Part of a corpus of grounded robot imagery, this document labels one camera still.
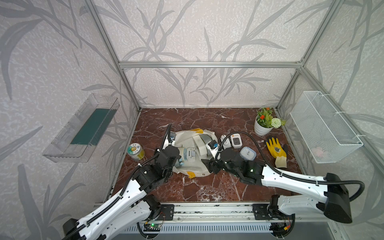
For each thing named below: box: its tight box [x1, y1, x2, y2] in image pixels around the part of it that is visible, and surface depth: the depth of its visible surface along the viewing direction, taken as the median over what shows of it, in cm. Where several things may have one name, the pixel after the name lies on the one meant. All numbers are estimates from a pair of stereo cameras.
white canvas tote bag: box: [162, 128, 220, 178], surface depth 88 cm
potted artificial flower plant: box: [254, 107, 287, 137], surface depth 96 cm
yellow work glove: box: [266, 137, 287, 168], surface depth 95 cm
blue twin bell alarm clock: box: [178, 147, 188, 167], surface depth 88 cm
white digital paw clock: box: [230, 133, 243, 149], surface depth 98 cm
